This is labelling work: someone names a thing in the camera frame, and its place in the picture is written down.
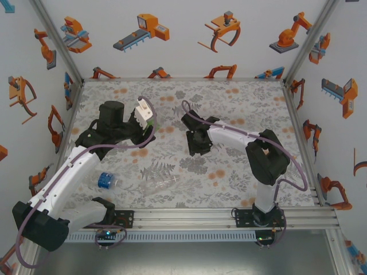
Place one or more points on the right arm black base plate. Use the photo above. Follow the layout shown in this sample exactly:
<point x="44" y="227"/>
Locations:
<point x="243" y="218"/>

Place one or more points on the aluminium frame rail wide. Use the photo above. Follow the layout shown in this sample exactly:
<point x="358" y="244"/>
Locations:
<point x="183" y="219"/>

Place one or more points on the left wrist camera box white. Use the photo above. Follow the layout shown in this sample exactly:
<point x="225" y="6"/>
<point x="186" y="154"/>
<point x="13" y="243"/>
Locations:
<point x="143" y="111"/>

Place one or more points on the clear bottle with blue label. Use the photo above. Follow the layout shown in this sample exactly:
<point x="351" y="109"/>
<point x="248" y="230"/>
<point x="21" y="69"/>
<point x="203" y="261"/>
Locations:
<point x="106" y="180"/>

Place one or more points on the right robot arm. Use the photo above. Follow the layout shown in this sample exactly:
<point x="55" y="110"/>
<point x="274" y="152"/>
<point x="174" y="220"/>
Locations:
<point x="266" y="160"/>

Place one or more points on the aluminium table side rail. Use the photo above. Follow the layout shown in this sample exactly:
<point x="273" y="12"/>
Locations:
<point x="72" y="114"/>
<point x="298" y="129"/>

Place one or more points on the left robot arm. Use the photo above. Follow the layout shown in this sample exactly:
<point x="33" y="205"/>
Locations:
<point x="66" y="183"/>

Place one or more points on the thin aluminium table rail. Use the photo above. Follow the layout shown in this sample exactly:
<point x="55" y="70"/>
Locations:
<point x="183" y="79"/>

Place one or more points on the aluminium frame post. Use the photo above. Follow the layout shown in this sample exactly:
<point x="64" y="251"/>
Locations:
<point x="58" y="43"/>
<point x="308" y="43"/>

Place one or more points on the floral patterned table cloth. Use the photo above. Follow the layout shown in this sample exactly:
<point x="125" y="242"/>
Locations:
<point x="143" y="91"/>

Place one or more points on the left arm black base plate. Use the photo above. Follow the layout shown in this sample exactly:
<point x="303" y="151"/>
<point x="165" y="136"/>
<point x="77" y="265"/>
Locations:
<point x="126" y="219"/>

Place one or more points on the clear unlabelled plastic bottle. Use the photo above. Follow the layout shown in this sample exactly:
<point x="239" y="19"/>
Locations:
<point x="159" y="186"/>

